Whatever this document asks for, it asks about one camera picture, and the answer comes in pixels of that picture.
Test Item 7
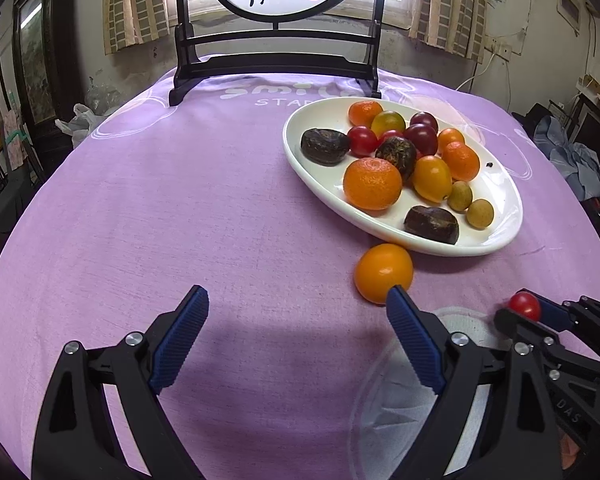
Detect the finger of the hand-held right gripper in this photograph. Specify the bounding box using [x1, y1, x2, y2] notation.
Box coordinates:
[494, 307, 600, 386]
[534, 294, 600, 361]

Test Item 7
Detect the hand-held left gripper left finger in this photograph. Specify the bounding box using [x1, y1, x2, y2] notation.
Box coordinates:
[30, 285, 210, 480]

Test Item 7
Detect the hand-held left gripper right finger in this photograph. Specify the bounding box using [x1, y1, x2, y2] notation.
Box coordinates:
[385, 284, 566, 480]

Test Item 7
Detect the smooth round orange fruit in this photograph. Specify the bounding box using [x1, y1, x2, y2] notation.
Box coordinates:
[354, 243, 414, 305]

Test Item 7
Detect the dark purple passion fruit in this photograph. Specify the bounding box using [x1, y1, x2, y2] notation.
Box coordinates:
[404, 205, 460, 245]
[300, 128, 351, 165]

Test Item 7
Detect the small yellow-green fruit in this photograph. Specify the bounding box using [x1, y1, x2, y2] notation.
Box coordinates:
[447, 180, 474, 212]
[466, 199, 495, 229]

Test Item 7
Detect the yellow-orange oval fruit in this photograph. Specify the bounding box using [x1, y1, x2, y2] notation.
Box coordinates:
[412, 155, 453, 204]

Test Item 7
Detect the oval orange mandarin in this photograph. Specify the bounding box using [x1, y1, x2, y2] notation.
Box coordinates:
[441, 141, 481, 182]

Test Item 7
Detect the white oval plate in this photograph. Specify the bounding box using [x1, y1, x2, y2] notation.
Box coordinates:
[282, 96, 524, 258]

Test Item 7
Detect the speckled dark passion fruit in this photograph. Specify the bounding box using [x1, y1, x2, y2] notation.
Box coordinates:
[375, 137, 417, 182]

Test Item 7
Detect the dark red plum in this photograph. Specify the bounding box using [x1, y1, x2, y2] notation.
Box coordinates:
[409, 111, 439, 133]
[404, 124, 439, 157]

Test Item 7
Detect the small smooth orange fruit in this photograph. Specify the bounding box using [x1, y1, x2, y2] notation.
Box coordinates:
[437, 128, 466, 153]

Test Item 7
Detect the white translucent sheet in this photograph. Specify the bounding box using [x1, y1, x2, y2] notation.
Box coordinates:
[350, 305, 511, 480]

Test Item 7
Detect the purple tablecloth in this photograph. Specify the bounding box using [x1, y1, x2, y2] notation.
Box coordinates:
[0, 52, 600, 480]

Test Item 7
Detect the blue clothes pile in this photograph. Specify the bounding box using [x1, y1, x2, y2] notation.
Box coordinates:
[532, 112, 600, 201]

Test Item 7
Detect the large orange mandarin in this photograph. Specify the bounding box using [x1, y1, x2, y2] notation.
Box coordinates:
[343, 157, 403, 211]

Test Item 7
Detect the yellow-green tomato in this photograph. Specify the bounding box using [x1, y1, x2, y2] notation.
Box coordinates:
[370, 111, 407, 137]

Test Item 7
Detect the small orange mandarin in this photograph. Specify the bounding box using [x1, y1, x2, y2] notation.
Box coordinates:
[349, 100, 384, 128]

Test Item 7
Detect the white plastic bag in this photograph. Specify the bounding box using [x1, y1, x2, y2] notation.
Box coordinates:
[55, 102, 111, 148]

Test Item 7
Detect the black framed decorative screen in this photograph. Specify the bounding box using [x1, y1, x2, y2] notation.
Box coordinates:
[168, 0, 382, 107]

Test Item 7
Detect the dark wooden cabinet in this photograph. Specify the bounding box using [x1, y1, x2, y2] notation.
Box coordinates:
[12, 0, 81, 136]

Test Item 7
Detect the beige patterned curtain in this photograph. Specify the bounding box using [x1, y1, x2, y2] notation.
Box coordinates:
[380, 0, 488, 63]
[102, 0, 178, 56]

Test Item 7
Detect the white wall socket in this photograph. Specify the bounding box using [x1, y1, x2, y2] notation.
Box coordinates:
[485, 40, 513, 61]

